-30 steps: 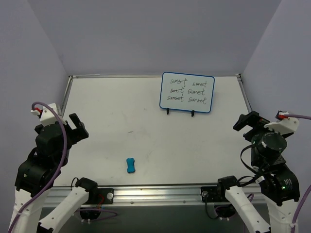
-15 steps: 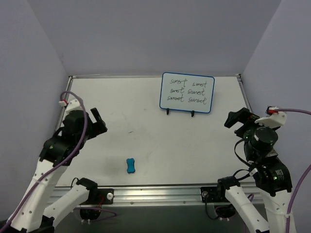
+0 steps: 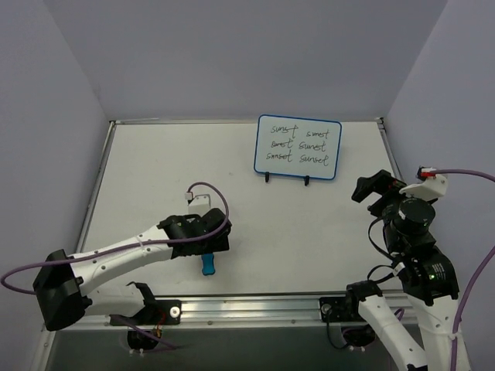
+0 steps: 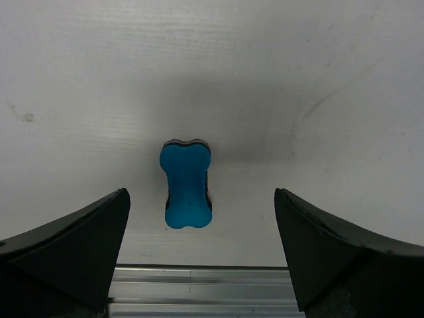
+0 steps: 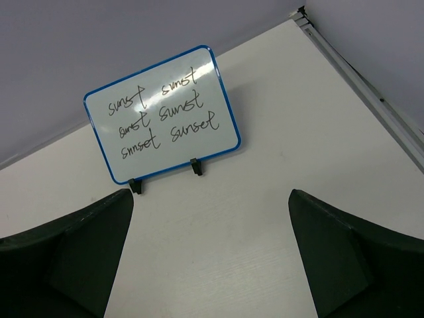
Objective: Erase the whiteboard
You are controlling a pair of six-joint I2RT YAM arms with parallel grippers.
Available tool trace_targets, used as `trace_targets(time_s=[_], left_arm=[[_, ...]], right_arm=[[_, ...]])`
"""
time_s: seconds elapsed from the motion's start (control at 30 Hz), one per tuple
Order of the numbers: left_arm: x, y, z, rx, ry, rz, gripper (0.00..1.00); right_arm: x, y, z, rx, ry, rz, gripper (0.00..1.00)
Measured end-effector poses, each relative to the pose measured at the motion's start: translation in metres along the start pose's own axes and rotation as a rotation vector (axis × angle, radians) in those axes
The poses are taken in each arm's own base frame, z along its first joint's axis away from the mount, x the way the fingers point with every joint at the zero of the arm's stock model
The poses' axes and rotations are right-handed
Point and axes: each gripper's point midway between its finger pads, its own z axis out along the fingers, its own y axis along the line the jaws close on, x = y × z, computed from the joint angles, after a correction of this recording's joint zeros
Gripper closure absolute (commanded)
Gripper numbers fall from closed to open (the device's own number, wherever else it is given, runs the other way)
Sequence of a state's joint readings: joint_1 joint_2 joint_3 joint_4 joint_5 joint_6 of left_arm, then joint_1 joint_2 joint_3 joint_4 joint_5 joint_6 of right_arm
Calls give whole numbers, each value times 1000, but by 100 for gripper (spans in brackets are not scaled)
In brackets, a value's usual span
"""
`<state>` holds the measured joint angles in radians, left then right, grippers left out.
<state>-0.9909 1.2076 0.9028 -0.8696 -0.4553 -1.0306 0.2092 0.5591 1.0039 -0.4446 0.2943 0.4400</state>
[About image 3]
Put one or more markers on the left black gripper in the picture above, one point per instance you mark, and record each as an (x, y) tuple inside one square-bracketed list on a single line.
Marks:
[(216, 243)]

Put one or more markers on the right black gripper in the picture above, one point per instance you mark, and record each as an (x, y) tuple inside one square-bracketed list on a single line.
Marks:
[(380, 195)]

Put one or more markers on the blue whiteboard eraser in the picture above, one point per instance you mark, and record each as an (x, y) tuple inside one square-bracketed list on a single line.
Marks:
[(208, 267)]

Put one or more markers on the blue framed whiteboard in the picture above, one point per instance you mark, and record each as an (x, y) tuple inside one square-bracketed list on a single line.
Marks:
[(297, 147)]

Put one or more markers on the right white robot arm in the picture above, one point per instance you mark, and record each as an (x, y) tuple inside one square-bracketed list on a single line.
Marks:
[(427, 276)]

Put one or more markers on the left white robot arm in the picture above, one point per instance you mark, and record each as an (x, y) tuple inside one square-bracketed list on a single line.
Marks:
[(70, 288)]

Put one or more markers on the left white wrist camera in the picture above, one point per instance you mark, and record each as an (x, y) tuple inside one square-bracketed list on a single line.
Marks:
[(198, 205)]

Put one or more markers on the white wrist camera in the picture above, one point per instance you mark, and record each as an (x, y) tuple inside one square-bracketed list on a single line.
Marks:
[(198, 205), (430, 187)]

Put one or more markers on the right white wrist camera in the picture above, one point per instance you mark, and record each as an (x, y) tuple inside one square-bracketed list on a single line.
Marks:
[(430, 187)]

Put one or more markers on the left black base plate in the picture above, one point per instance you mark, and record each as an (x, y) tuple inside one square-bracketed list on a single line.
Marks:
[(162, 312)]

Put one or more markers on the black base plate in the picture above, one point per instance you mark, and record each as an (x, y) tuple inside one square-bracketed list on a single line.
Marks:
[(162, 312), (339, 309)]

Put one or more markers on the aluminium front rail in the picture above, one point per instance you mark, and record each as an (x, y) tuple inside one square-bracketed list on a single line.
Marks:
[(247, 309)]

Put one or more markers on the aluminium table edge frame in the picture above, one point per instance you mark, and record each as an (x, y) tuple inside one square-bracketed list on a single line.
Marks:
[(97, 185)]

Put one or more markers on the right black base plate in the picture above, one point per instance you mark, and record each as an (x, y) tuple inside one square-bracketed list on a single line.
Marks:
[(339, 309)]

